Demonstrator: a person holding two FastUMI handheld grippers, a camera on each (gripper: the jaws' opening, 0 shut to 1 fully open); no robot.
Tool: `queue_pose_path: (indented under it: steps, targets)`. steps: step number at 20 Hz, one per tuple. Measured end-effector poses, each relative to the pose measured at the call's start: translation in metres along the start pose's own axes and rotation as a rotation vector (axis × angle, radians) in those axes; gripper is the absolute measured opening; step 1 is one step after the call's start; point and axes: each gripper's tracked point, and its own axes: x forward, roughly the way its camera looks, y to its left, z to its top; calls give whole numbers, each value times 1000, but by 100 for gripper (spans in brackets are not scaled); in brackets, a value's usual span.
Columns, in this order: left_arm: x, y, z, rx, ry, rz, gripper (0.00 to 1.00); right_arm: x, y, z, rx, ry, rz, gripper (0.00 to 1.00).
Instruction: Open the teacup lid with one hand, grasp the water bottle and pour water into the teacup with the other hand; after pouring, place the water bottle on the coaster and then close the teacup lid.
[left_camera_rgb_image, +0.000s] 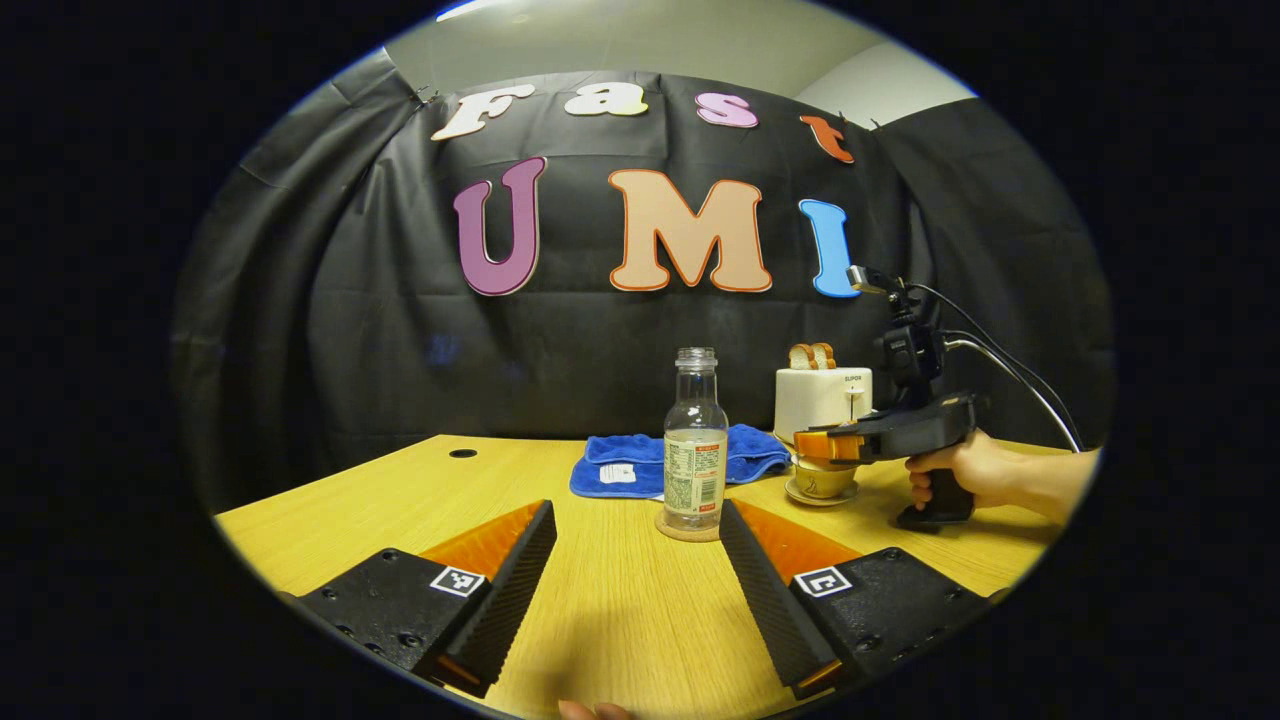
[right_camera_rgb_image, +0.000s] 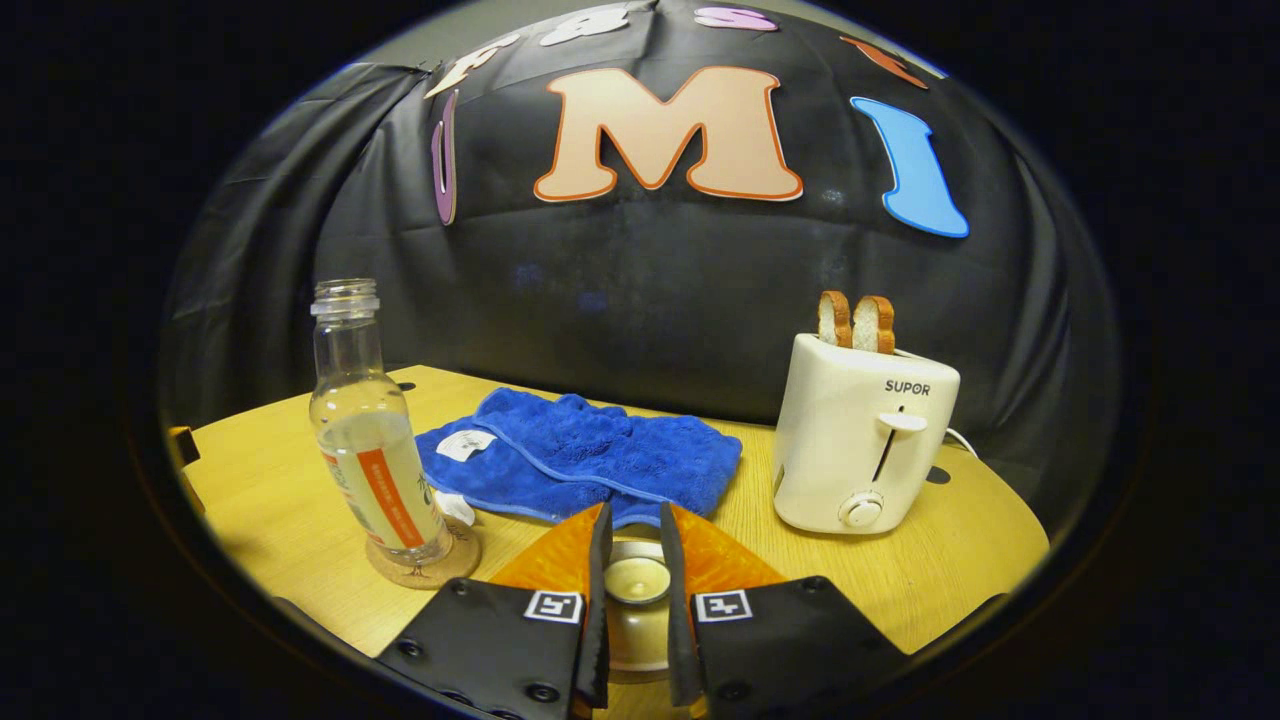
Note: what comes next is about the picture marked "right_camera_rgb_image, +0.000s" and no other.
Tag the blue towel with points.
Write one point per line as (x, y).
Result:
(600, 450)

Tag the round cork coaster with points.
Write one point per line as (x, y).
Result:
(455, 565)

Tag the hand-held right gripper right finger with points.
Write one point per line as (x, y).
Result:
(675, 600)

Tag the toasted bread slice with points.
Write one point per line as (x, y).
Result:
(834, 320)
(874, 326)

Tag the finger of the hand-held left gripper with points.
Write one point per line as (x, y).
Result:
(185, 445)

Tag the cream toaster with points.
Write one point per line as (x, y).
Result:
(850, 440)

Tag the clear plastic water bottle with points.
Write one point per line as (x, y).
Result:
(375, 450)

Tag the beige teacup lid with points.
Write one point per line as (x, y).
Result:
(637, 585)

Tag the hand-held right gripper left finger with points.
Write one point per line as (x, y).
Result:
(597, 600)

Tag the black backdrop cloth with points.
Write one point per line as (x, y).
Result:
(650, 280)

